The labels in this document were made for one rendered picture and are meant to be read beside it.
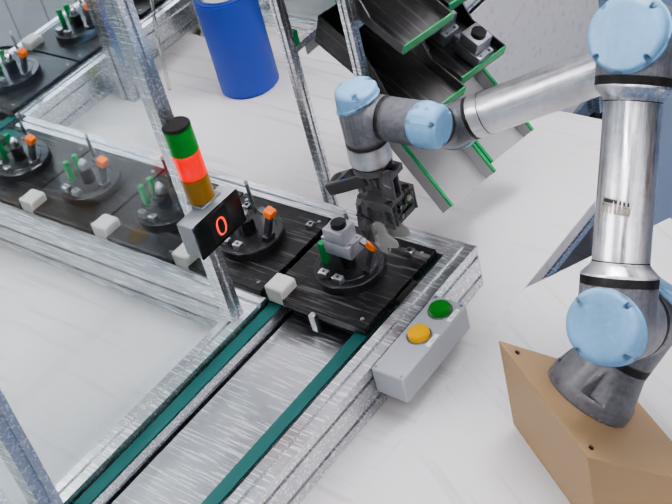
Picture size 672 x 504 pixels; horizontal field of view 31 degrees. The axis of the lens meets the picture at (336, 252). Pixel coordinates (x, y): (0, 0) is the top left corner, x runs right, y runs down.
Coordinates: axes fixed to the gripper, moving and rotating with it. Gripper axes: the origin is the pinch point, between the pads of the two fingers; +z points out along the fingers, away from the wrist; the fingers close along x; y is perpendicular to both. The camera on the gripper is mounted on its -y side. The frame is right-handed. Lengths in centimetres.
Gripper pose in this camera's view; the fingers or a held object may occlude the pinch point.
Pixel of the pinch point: (383, 245)
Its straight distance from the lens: 223.9
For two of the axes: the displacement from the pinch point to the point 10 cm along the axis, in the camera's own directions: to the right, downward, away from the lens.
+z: 2.1, 7.6, 6.2
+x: 5.8, -6.1, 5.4
